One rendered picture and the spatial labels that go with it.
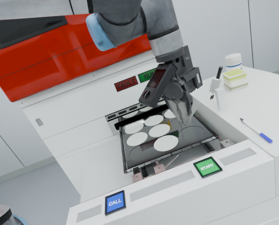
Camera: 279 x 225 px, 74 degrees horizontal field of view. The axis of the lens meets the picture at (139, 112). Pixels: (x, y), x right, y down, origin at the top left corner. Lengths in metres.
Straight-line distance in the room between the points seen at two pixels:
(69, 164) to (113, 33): 0.94
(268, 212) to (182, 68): 0.48
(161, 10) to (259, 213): 0.59
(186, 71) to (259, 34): 2.67
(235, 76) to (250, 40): 2.20
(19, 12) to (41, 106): 0.78
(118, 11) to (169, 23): 0.15
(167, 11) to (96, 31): 0.16
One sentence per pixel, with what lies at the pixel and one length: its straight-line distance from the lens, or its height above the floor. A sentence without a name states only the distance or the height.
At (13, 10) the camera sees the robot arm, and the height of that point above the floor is 1.41.
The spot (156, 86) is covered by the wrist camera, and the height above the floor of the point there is 1.21.
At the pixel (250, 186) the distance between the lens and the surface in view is 0.58.
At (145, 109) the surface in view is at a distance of 1.02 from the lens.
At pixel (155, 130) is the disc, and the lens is 0.86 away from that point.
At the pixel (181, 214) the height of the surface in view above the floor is 0.89.
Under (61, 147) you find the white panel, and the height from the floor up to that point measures 0.89.
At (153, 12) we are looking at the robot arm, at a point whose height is 1.35.
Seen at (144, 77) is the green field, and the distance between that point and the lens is 0.98.
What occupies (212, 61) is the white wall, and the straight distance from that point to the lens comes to 2.81.
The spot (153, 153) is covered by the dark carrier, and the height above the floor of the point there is 0.90.
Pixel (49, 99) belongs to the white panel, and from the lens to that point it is 1.04.
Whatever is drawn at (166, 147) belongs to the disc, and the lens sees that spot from 0.74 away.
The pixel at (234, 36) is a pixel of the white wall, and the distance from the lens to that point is 2.92.
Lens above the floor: 1.35
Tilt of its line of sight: 24 degrees down
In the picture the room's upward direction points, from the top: 21 degrees counter-clockwise
